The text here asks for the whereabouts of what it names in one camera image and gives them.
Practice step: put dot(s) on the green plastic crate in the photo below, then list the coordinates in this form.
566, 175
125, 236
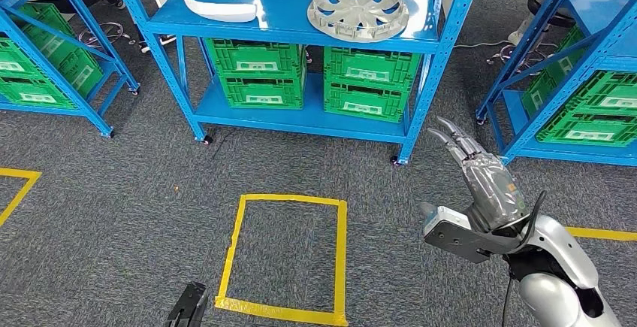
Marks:
587, 127
261, 92
15, 57
607, 89
368, 65
366, 102
254, 55
30, 89

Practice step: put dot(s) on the yellow floor tape square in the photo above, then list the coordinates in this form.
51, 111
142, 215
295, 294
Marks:
341, 255
22, 191
602, 234

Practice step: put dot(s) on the silver wheel hubcap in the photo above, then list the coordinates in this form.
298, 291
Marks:
358, 12

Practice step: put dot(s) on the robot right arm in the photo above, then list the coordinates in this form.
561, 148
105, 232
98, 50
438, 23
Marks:
557, 245

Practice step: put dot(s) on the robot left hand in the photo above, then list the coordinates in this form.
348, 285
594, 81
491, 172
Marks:
191, 305

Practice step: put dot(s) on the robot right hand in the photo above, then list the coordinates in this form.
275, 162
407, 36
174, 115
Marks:
492, 190

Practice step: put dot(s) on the white plastic trim part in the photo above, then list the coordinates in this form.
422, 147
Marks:
219, 11

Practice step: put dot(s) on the black stool chrome base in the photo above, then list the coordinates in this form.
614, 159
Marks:
102, 36
562, 20

